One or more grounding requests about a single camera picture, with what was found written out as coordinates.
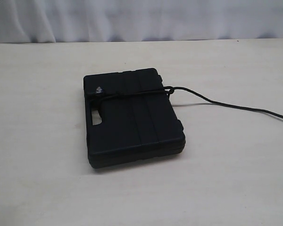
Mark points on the black plastic carrying case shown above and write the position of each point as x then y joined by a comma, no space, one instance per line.
128,118

